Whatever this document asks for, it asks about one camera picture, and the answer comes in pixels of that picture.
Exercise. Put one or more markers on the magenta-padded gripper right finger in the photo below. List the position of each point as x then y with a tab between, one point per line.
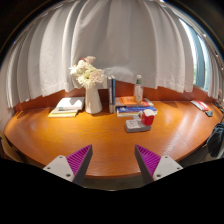
165	165

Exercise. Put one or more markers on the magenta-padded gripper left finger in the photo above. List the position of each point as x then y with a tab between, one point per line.
61	166

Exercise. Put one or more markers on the red and white charger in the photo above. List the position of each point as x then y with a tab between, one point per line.
147	118

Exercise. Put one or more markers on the yellow book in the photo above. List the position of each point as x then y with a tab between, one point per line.
61	114

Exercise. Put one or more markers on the dark bag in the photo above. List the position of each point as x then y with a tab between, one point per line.
216	140

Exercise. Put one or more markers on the white flat book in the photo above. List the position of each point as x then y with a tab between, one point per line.
126	114

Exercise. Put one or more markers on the white notebook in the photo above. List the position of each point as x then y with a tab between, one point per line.
70	103

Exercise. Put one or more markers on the small dark pouch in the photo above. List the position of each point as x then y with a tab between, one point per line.
209	113

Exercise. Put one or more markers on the red book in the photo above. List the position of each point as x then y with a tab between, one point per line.
201	105

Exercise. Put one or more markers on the white ceramic vase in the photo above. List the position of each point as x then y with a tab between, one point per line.
93	101

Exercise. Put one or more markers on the clear plastic bottle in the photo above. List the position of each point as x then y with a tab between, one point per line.
138	91

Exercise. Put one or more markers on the dark blue hardcover book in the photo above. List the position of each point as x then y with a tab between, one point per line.
113	95

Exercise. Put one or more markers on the white flower bouquet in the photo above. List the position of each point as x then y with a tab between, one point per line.
87	75

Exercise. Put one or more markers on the window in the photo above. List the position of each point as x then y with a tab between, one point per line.
200	63

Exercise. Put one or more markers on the white curtain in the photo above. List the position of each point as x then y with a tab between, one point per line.
110	40

